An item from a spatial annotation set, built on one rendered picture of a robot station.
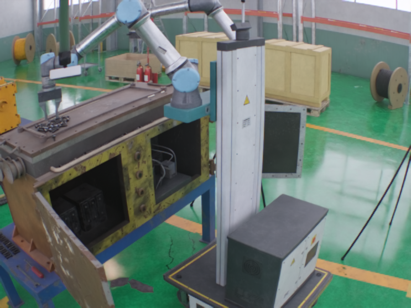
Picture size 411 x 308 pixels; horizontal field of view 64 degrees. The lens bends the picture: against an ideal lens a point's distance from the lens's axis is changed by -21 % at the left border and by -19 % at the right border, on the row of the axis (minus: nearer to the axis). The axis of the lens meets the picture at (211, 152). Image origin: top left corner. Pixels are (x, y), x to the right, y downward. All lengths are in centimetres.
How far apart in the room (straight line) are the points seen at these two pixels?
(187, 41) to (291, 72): 221
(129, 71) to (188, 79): 723
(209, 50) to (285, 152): 472
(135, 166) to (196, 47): 548
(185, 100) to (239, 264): 88
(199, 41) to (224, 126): 564
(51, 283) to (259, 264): 114
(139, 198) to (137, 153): 29
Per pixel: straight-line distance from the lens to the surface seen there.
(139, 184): 235
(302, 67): 656
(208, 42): 740
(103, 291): 134
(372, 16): 1057
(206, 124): 279
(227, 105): 188
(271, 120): 281
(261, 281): 207
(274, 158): 292
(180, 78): 168
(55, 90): 186
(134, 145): 223
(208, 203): 317
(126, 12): 166
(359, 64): 1075
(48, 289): 215
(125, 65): 896
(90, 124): 210
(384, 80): 796
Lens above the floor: 202
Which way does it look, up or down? 24 degrees down
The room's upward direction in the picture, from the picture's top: straight up
